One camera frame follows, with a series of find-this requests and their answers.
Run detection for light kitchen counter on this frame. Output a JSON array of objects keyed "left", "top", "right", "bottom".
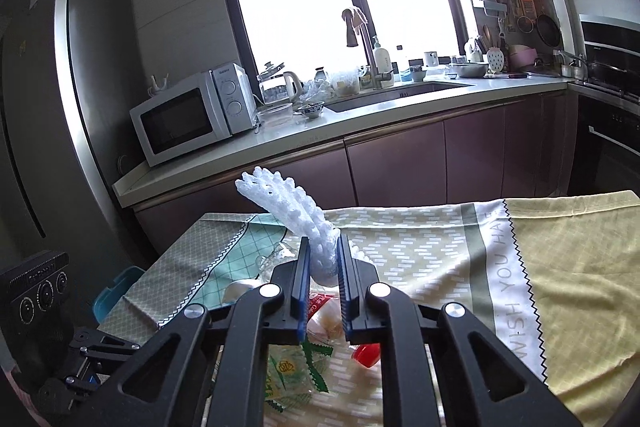
[{"left": 112, "top": 74, "right": 581, "bottom": 208}]

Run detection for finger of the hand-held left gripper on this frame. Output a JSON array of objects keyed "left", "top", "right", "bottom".
[
  {"left": 70, "top": 329, "right": 141, "bottom": 360},
  {"left": 37, "top": 374, "right": 108, "bottom": 413}
]

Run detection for green snack wrapper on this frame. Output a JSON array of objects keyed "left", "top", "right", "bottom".
[{"left": 264, "top": 341, "right": 334, "bottom": 414}]

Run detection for clear plastic packaging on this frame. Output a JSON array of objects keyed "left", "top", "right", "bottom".
[{"left": 257, "top": 243, "right": 296, "bottom": 280}]

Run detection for black built-in oven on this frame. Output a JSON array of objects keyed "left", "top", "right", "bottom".
[{"left": 567, "top": 92, "right": 640, "bottom": 198}]

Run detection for black integrated stove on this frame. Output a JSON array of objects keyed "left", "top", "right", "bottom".
[{"left": 579, "top": 13, "right": 640, "bottom": 102}]

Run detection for white soap bottle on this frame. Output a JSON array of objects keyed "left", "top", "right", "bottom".
[{"left": 372, "top": 37, "right": 392, "bottom": 75}]

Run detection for pink bowl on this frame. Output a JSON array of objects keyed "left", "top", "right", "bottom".
[{"left": 507, "top": 46, "right": 539, "bottom": 72}]

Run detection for steel kitchen faucet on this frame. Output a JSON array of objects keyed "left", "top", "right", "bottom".
[{"left": 341, "top": 7, "right": 396, "bottom": 90}]

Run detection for white foam fruit net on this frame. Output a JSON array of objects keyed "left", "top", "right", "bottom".
[{"left": 235, "top": 167, "right": 373, "bottom": 285}]

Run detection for blue plastic bin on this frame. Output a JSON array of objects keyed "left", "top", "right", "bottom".
[{"left": 92, "top": 266, "right": 147, "bottom": 323}]

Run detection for glass kettle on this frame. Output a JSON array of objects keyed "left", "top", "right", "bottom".
[{"left": 257, "top": 62, "right": 302, "bottom": 105}]

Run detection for red snack wrapper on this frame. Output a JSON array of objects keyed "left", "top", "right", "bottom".
[{"left": 306, "top": 292, "right": 346, "bottom": 340}]

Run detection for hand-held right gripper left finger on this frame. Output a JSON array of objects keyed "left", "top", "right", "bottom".
[{"left": 82, "top": 237, "right": 313, "bottom": 427}]

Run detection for pink base cabinets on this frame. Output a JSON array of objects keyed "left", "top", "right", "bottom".
[{"left": 132, "top": 94, "right": 576, "bottom": 253}]

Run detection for white microwave oven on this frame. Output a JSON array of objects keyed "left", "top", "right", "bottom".
[{"left": 129, "top": 63, "right": 258, "bottom": 168}]

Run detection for black frying pan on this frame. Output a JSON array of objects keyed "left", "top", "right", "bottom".
[{"left": 535, "top": 13, "right": 562, "bottom": 48}]

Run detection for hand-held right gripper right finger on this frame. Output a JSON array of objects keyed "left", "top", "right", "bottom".
[{"left": 336, "top": 234, "right": 583, "bottom": 427}]

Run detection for patterned tablecloth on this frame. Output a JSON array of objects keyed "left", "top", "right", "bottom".
[{"left": 97, "top": 191, "right": 640, "bottom": 427}]

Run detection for metal basin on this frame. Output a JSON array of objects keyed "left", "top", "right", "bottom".
[{"left": 449, "top": 62, "right": 490, "bottom": 78}]

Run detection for grey wall rack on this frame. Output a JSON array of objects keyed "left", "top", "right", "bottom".
[{"left": 472, "top": 0, "right": 507, "bottom": 16}]

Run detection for grey refrigerator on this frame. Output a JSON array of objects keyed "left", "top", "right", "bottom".
[{"left": 0, "top": 0, "right": 151, "bottom": 278}]

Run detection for small red plastic cup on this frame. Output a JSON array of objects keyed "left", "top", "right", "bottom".
[{"left": 351, "top": 343, "right": 383, "bottom": 366}]

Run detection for clear food container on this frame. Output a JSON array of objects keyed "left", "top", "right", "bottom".
[{"left": 256, "top": 103, "right": 294, "bottom": 128}]

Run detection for dark cooking pot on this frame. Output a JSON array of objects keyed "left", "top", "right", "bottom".
[{"left": 587, "top": 62, "right": 640, "bottom": 88}]

